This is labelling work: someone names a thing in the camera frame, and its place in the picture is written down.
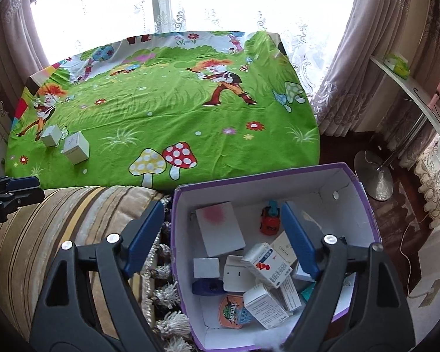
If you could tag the white square box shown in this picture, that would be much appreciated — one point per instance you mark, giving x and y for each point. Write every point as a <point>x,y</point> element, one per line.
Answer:
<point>75,146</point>
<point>53,135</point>

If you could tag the white curved shelf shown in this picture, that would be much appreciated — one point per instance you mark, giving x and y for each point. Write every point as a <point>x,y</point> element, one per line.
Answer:
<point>374,179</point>

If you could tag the purple cardboard box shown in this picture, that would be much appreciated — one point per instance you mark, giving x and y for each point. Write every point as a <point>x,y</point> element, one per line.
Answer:
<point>242,190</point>

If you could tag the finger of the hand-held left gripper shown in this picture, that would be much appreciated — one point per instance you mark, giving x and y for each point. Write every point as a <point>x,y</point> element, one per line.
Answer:
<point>25,198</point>
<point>25,183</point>

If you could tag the orange basketball card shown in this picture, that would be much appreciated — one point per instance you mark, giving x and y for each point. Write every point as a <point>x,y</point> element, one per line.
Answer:
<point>229,311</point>

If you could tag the striped plush cushion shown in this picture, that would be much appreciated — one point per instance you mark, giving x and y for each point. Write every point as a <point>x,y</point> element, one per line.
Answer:
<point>77,209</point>

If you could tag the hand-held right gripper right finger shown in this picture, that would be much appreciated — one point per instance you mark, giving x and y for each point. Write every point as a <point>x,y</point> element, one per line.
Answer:
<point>300,238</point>

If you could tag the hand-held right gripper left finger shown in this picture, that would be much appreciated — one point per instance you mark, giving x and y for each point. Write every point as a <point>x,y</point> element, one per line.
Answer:
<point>145,238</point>

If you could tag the embroidered lace curtain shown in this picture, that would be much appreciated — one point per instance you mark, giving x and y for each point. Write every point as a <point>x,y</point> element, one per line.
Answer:
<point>436,183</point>

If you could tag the white rounded box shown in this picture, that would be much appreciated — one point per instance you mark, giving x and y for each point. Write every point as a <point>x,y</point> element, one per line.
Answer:
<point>236,275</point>

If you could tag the white box red blue print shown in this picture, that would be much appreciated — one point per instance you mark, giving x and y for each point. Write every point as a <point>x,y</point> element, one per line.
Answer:
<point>264,264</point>

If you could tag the printed green bedsheet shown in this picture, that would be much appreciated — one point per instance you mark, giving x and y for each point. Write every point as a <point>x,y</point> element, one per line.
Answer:
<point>168,99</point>

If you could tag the white box with blue print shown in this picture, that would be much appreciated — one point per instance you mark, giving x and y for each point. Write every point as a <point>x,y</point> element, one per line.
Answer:
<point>291,295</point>

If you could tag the red toy car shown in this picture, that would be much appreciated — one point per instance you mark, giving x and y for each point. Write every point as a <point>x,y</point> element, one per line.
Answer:
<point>269,223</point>

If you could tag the white fluff tuft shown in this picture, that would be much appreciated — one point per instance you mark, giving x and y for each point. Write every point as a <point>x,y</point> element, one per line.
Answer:
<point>275,344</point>

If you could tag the white box with grey text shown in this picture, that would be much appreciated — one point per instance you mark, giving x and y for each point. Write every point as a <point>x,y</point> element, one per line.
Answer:
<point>262,306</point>

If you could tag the small white box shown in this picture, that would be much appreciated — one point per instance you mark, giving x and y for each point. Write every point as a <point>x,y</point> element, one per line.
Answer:
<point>206,267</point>

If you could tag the plain white box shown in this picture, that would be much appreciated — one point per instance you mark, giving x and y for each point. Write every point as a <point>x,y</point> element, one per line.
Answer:
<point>299,273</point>

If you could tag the beige floor outlet plate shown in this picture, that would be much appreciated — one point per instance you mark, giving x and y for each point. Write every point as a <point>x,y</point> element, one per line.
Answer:
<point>431,293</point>

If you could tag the pink-brown curtain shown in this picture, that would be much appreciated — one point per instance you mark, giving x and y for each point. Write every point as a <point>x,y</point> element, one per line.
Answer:
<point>7,44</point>
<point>370,25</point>

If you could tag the white lace curtain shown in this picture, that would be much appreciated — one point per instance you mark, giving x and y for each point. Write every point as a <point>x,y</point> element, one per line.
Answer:
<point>308,25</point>

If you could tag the green tissue pack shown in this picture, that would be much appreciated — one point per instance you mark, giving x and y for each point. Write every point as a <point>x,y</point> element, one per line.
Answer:
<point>398,66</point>

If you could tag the white box with pink stain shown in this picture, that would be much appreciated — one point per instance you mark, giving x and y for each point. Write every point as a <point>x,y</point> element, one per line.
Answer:
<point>220,227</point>

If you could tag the dark blue plastic piece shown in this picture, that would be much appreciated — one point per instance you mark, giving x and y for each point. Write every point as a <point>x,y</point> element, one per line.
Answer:
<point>205,286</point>

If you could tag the teal striped box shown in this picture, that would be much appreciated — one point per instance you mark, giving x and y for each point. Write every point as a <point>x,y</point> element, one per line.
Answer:
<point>308,293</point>

